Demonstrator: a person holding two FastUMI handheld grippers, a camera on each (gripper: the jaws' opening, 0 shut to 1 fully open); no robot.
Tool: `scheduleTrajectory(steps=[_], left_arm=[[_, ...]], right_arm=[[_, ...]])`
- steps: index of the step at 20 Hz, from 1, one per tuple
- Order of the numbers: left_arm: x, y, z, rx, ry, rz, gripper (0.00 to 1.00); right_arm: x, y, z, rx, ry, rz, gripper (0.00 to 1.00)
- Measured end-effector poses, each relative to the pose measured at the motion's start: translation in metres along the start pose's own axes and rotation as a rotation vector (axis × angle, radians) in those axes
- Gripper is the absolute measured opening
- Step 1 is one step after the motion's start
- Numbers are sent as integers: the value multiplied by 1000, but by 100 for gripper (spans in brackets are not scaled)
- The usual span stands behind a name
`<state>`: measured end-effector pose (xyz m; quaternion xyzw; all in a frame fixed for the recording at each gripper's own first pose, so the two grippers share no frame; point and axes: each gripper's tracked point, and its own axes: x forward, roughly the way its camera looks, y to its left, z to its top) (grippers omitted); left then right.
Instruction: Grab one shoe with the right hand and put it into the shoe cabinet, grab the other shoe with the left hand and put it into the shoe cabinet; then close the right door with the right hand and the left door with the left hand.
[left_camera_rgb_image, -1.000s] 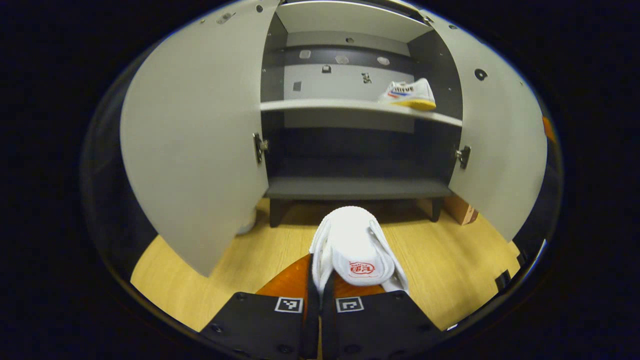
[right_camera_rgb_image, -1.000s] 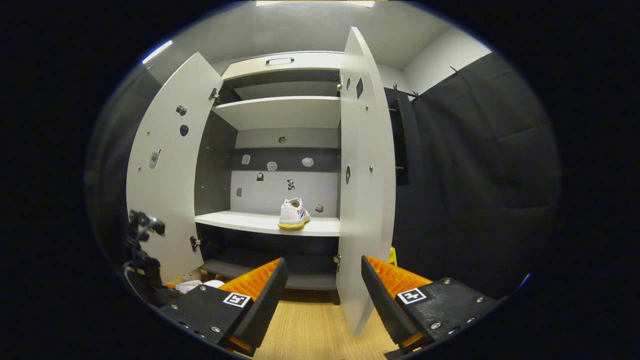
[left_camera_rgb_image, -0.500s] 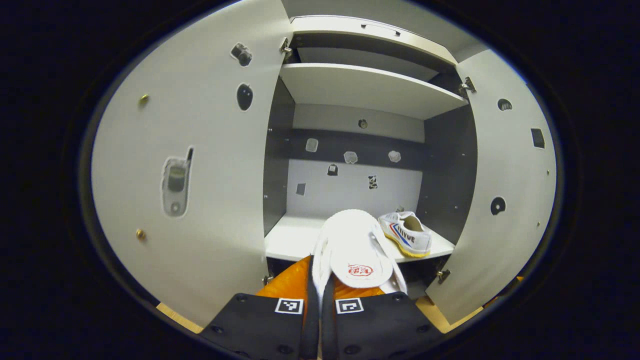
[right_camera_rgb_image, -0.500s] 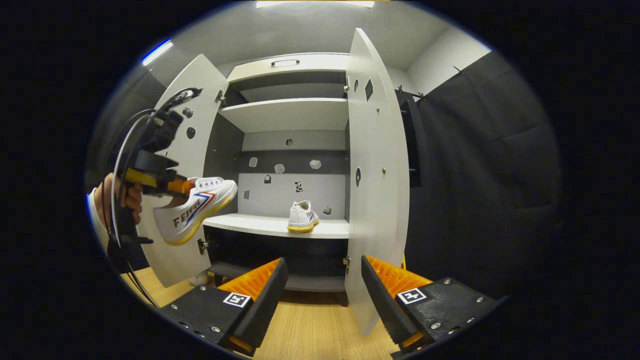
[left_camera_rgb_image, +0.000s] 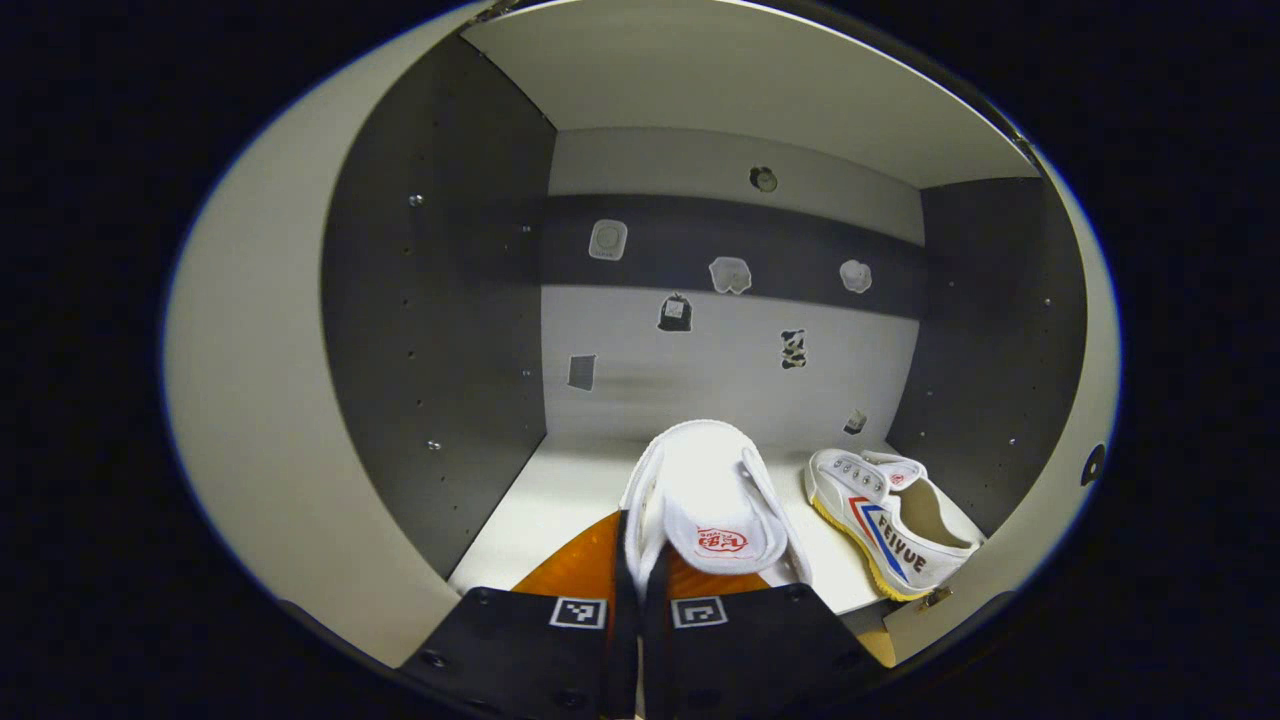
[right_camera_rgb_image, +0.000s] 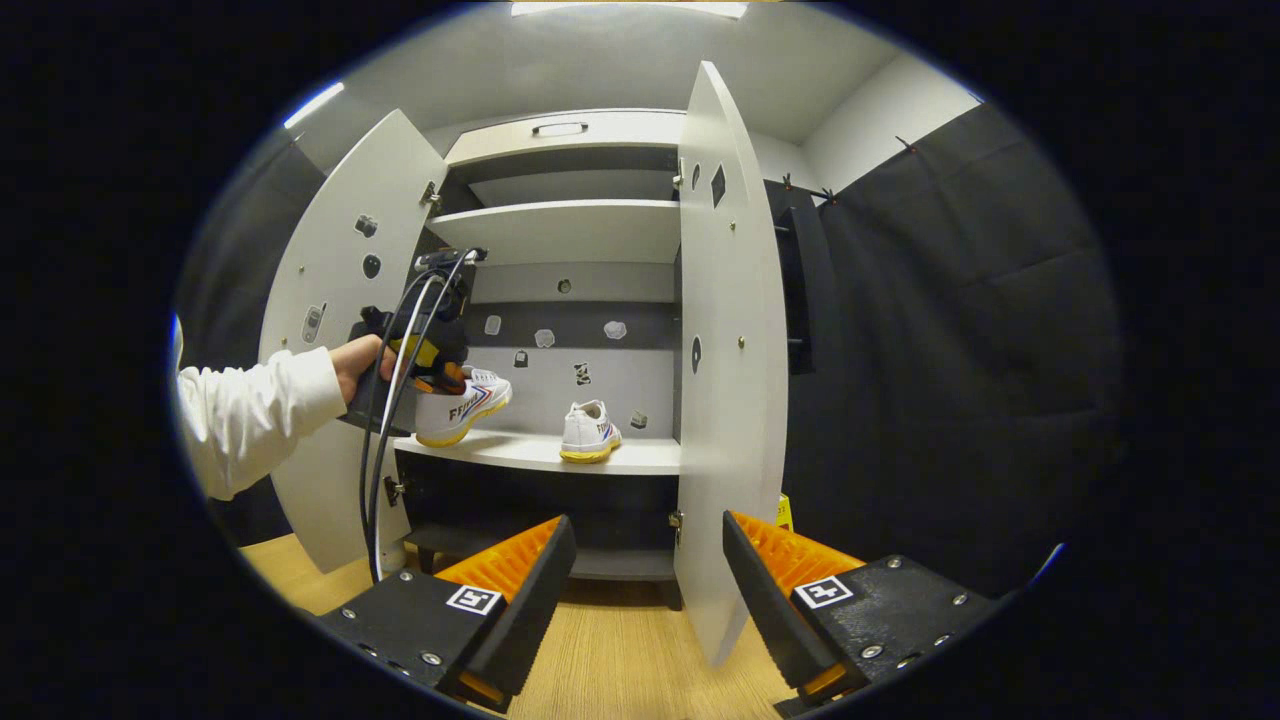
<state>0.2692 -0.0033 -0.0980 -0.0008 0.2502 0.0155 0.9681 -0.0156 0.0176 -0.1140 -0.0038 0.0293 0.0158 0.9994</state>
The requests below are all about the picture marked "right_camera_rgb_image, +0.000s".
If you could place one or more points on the black backdrop cloth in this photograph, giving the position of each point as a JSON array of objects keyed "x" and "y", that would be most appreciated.
[{"x": 950, "y": 350}]

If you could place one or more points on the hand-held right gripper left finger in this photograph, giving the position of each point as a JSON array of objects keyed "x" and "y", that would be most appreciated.
[{"x": 525, "y": 610}]

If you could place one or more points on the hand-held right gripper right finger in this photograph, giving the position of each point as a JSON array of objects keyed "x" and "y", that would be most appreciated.
[{"x": 765, "y": 600}]

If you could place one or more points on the large ceiling light panel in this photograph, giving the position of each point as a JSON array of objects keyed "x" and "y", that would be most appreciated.
[{"x": 630, "y": 8}]

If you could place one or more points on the white striped shoe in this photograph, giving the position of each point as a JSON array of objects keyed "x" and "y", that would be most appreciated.
[
  {"x": 465, "y": 410},
  {"x": 588, "y": 435}
]

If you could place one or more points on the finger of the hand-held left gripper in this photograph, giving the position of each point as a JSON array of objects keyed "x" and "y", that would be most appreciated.
[{"x": 440, "y": 370}]

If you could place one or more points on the white cabinet drawer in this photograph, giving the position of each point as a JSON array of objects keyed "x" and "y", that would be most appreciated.
[{"x": 640, "y": 135}]

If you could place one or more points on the narrow ceiling light strip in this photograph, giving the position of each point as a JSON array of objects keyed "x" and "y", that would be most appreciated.
[{"x": 314, "y": 104}]

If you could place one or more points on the white shoe cabinet door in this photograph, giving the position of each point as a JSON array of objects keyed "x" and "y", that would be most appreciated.
[
  {"x": 330, "y": 260},
  {"x": 730, "y": 400}
]

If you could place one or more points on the yellow book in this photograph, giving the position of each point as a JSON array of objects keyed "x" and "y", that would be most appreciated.
[{"x": 783, "y": 513}]

